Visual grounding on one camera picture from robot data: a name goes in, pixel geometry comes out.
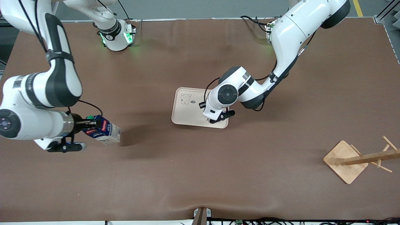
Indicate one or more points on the cream rectangular tray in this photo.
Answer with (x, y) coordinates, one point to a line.
(187, 115)

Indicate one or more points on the wooden mug stand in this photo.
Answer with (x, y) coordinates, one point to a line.
(345, 165)

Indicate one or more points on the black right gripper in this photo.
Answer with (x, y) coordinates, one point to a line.
(76, 122)

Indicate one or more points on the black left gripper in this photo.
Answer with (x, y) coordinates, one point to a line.
(201, 107)

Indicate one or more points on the aluminium frame profile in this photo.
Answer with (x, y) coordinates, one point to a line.
(387, 12)

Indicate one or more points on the blue milk carton green cap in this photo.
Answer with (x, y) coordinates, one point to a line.
(107, 132)

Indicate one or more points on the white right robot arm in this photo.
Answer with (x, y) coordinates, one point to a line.
(59, 78)

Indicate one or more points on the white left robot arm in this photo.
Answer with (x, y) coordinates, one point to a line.
(290, 31)

